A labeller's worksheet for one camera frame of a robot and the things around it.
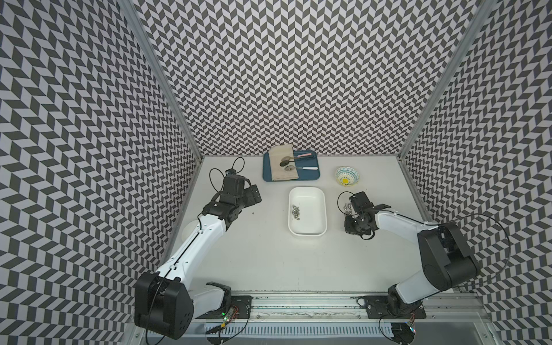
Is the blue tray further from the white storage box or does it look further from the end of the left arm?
the end of the left arm

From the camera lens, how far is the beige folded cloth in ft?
3.63

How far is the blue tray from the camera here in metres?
1.10

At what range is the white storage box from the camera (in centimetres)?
93

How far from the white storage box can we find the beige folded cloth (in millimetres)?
119

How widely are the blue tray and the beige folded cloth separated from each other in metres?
0.01

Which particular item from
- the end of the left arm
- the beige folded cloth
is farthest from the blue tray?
the end of the left arm

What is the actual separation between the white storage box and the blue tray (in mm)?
85

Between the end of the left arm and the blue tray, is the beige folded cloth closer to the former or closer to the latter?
the blue tray
